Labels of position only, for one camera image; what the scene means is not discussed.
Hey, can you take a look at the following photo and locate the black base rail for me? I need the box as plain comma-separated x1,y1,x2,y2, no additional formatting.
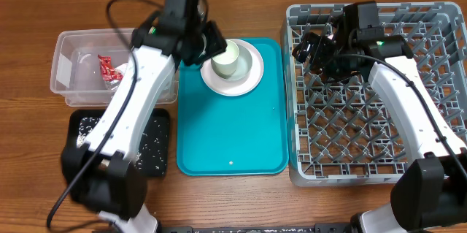
161,223,360,233

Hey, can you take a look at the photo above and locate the white napkin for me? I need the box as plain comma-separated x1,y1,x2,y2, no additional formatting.
115,63,128,80

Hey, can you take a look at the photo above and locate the black plastic tray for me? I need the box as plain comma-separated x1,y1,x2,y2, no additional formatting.
66,108,170,177

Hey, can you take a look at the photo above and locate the white bowl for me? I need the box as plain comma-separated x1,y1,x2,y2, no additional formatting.
211,45,252,81

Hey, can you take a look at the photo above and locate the cream paper cup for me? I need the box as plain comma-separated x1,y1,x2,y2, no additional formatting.
211,39,239,77

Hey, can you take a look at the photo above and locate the teal plastic tray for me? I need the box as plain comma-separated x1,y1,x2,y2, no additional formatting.
177,38,288,176

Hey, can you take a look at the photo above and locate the red snack wrapper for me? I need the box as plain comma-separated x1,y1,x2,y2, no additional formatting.
98,55,123,91

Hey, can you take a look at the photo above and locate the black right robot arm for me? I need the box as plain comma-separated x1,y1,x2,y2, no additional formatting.
292,1,466,232

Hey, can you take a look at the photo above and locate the spilled white rice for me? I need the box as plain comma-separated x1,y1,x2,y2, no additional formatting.
75,115,167,172

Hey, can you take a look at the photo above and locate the grey dishwasher rack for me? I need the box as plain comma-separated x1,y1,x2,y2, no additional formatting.
281,1,466,186

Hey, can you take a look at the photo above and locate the clear plastic bin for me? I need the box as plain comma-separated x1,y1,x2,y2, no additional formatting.
50,27,180,108

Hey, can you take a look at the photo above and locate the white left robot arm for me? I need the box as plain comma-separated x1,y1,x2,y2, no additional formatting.
46,21,227,232

